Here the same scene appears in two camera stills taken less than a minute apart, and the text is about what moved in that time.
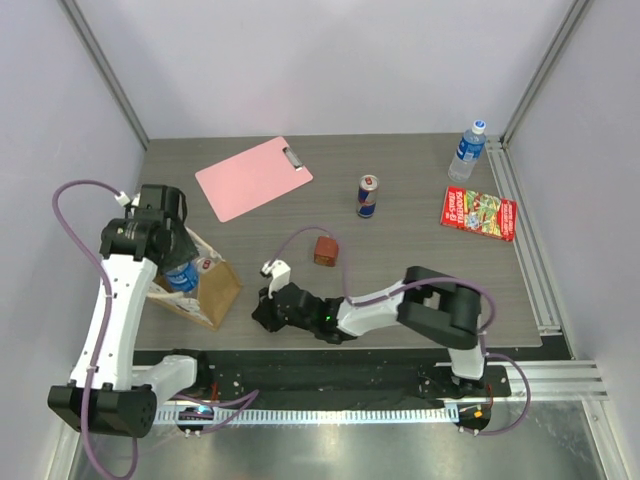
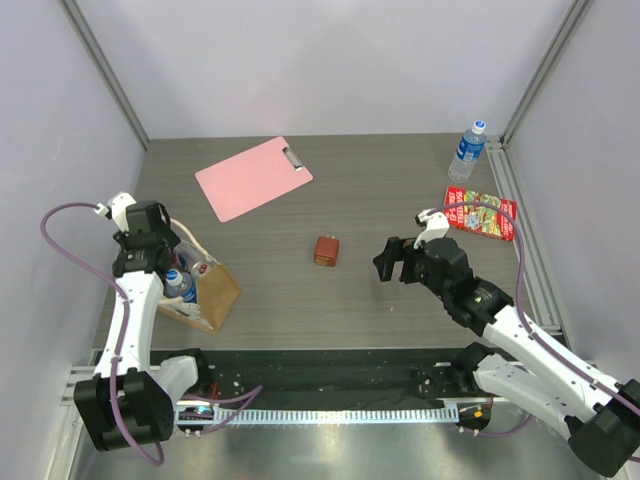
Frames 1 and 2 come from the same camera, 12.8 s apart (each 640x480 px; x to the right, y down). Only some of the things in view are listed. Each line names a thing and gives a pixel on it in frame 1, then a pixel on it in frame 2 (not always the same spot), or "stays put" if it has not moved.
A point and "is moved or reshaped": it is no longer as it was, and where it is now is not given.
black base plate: [335, 377] stays put
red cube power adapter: [326, 251] stays put
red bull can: [367, 195] → [187, 256]
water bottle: [469, 149] stays put
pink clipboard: [241, 182] stays put
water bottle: [184, 276] is moved or reshaped
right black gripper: [265, 313] → [392, 252]
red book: [480, 213] stays put
